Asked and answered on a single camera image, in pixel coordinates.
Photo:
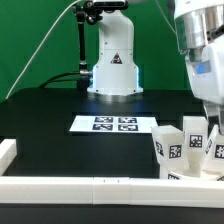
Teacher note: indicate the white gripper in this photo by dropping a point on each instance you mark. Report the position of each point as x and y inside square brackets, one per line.
[207, 82]

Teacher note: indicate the white round stool seat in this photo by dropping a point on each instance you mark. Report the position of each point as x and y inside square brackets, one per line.
[166, 173]

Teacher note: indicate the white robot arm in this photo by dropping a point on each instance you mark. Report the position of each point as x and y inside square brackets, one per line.
[199, 29]

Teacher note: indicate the white fiducial marker sheet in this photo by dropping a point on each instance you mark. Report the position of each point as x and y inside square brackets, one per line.
[113, 124]

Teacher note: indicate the black camera on mount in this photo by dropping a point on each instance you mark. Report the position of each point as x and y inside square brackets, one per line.
[110, 4]

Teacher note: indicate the white U-shaped boundary frame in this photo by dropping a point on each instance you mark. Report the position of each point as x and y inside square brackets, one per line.
[119, 191]

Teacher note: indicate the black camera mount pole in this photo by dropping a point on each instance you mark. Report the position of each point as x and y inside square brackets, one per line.
[90, 14]

